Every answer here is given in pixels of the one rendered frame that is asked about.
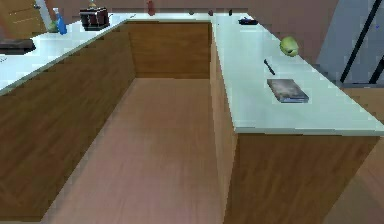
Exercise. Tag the wooden door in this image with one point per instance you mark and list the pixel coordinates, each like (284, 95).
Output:
(20, 16)

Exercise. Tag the black toaster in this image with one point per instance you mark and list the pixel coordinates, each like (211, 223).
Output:
(94, 18)

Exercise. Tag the grey book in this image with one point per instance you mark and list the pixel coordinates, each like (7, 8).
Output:
(286, 90)

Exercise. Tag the black pan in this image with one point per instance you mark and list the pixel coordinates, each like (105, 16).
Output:
(248, 22)

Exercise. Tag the wooden kitchen counter white top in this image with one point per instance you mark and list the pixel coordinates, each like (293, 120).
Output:
(166, 50)

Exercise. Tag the grey refrigerator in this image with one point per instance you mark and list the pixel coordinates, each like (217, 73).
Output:
(353, 43)

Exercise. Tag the red bottle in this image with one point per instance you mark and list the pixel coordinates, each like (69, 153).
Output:
(151, 8)

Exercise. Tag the black stove burner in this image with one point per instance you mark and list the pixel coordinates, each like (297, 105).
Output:
(16, 46)

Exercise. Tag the black pen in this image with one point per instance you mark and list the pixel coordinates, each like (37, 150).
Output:
(269, 67)

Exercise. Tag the green lettuce head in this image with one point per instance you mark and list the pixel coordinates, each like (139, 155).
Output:
(289, 46)

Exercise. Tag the small green vegetable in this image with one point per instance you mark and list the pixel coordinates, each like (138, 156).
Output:
(52, 27)

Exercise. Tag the blue spray bottle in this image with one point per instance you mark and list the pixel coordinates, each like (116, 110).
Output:
(61, 23)

